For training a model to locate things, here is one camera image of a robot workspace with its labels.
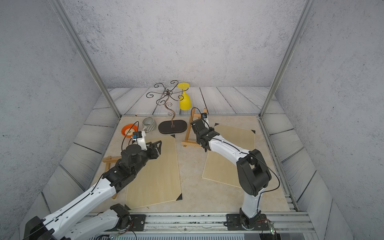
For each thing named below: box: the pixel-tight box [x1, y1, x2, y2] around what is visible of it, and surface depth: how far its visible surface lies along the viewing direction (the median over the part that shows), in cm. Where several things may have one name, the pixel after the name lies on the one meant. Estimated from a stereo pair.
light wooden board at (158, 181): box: [126, 135, 181, 209], surface depth 86 cm
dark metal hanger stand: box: [158, 92, 188, 134], surface depth 114 cm
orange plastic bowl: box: [121, 124, 138, 138], surface depth 109 cm
